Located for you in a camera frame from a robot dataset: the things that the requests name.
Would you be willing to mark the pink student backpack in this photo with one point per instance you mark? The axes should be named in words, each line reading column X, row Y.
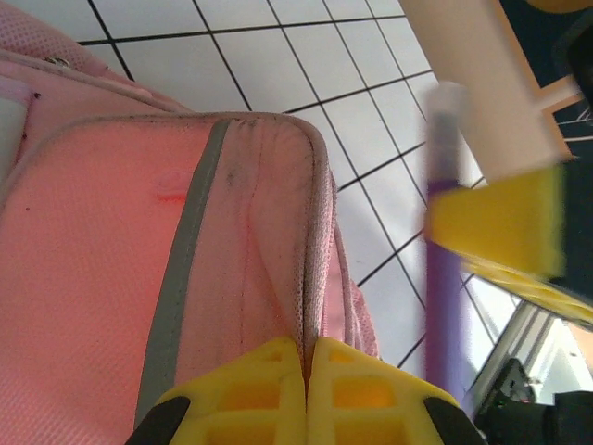
column 116, row 232

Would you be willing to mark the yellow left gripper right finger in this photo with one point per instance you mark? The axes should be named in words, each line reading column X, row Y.
column 361, row 403

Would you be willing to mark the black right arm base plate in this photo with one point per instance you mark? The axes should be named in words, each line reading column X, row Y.
column 505, row 389

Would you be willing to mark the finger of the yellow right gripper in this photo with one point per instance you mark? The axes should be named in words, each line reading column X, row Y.
column 500, row 222
column 546, row 294

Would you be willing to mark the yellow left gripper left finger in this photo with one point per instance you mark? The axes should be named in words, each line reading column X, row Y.
column 250, row 398

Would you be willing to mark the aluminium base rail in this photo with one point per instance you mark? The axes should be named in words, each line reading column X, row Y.
column 523, row 334

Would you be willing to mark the purple pen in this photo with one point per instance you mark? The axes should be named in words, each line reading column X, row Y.
column 442, row 301

